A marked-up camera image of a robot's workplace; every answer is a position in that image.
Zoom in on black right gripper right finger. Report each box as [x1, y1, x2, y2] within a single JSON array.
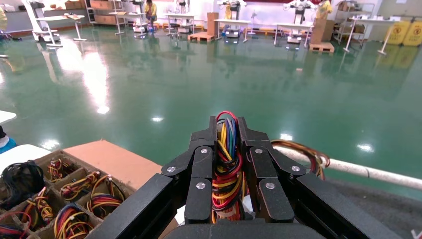
[[237, 116, 403, 239]]

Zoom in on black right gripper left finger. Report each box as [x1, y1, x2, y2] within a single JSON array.
[[86, 115, 218, 239]]

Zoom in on power supply with coloured wires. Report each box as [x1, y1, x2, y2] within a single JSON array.
[[20, 187, 54, 229], [47, 158, 73, 181], [0, 211, 31, 239], [60, 171, 101, 201], [87, 175, 126, 219], [53, 204, 95, 239], [211, 110, 255, 226], [271, 139, 331, 181]]

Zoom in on cardboard box with dividers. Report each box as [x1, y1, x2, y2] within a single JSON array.
[[0, 140, 179, 239]]

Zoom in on tall cardboard box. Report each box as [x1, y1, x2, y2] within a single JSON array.
[[207, 12, 220, 34]]

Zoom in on large cardboard box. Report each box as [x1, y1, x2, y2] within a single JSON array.
[[310, 18, 336, 43]]

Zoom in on black foam mat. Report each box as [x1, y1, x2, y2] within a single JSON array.
[[326, 178, 422, 239]]

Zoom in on wooden pallet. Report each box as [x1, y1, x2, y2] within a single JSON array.
[[308, 42, 336, 53], [187, 31, 215, 42]]

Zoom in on white workbench table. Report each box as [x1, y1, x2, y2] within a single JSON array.
[[166, 13, 196, 36], [36, 14, 87, 42], [108, 11, 147, 36], [214, 19, 252, 43], [273, 22, 314, 47], [342, 18, 401, 56]]

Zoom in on person in yellow shirt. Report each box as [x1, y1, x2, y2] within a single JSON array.
[[144, 0, 158, 34], [316, 0, 333, 20]]

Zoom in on white wheeled robot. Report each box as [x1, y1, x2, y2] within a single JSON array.
[[21, 0, 62, 48], [283, 0, 319, 45], [217, 0, 248, 38]]

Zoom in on shelf with cardboard boxes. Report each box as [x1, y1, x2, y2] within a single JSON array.
[[334, 0, 367, 43], [84, 0, 114, 26]]

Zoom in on yellow floor sign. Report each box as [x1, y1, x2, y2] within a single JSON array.
[[386, 21, 411, 46], [402, 21, 422, 47]]

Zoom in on white pipe rack frame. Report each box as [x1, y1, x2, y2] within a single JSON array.
[[273, 146, 422, 193]]

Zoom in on black cable bundle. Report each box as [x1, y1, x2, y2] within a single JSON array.
[[0, 160, 46, 210]]

